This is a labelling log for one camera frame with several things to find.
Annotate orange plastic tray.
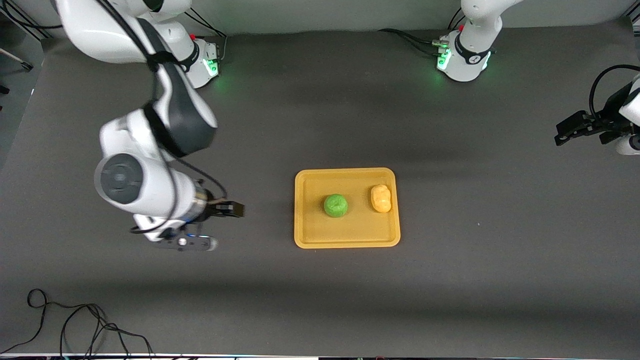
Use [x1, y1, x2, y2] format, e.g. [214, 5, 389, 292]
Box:
[294, 167, 402, 249]

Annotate black right arm base cables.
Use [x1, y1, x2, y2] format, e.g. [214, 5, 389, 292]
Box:
[185, 7, 229, 63]

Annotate thin black loose cable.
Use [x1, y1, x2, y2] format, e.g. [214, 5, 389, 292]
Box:
[0, 288, 156, 359]

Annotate black arm base cables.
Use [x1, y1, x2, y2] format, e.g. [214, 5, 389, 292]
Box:
[185, 7, 229, 63]
[377, 9, 468, 52]

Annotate yellow potato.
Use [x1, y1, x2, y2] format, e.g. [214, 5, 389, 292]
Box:
[370, 184, 392, 214]

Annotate green apple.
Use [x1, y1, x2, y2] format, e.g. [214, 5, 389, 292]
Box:
[323, 194, 349, 218]

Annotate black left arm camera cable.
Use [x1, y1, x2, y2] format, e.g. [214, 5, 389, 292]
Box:
[589, 64, 640, 121]

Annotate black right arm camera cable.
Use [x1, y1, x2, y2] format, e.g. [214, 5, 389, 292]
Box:
[97, 0, 228, 236]

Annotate black left arm base cables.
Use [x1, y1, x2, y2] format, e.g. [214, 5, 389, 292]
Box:
[377, 9, 468, 52]

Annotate dark grey table mat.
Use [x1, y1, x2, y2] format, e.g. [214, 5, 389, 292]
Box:
[0, 17, 640, 358]

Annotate grey metal stand leg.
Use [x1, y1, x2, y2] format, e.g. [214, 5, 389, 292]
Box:
[0, 47, 34, 71]

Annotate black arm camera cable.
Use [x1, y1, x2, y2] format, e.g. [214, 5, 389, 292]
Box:
[97, 0, 228, 236]
[589, 64, 640, 121]

